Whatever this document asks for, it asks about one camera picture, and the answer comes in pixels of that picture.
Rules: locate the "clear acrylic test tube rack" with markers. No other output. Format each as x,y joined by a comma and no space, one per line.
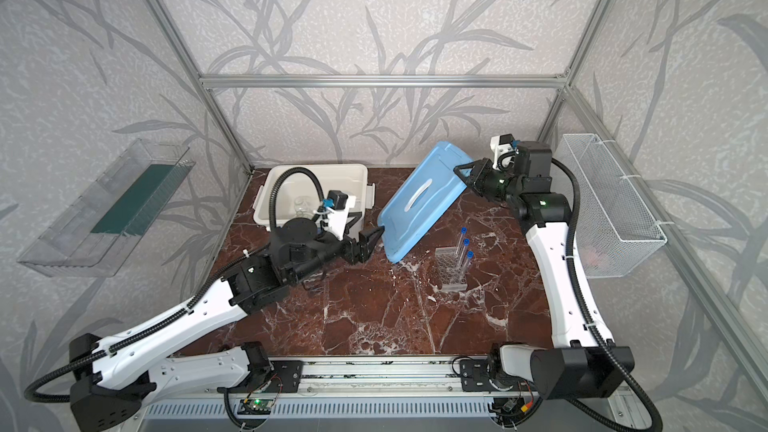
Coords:
450,270

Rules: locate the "blue plastic bin lid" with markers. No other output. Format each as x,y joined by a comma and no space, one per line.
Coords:
421,200

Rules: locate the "white plastic storage bin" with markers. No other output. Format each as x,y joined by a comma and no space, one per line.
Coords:
351,179

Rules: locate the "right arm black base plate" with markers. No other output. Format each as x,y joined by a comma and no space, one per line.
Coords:
474,375

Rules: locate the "green circuit board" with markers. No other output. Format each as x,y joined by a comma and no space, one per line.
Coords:
256,406

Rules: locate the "pink item in basket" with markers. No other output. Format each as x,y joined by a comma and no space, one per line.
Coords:
592,258

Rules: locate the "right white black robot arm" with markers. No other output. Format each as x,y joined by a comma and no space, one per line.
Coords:
545,198

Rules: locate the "clear acrylic wall shelf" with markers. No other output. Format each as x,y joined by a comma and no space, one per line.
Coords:
96,234

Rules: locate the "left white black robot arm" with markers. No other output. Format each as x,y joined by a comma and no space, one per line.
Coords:
109,379

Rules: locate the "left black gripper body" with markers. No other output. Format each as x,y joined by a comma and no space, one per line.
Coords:
351,247

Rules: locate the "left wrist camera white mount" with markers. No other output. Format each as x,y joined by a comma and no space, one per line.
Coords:
333,213

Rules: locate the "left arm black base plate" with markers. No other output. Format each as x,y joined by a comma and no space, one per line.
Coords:
284,377

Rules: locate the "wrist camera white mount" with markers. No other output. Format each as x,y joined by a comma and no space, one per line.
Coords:
504,150
333,213

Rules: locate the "white wire mesh basket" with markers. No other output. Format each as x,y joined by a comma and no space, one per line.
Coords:
613,218

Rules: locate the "small clear glass beaker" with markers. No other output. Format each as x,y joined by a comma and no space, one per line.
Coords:
303,207

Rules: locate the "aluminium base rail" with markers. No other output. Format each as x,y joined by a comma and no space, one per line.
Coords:
378,375

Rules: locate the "blue capped test tube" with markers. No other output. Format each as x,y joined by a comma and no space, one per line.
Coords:
465,255
461,247
465,264

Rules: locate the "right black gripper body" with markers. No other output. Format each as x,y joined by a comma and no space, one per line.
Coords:
480,178

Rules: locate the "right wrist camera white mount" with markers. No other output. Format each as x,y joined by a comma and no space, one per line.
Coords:
504,150

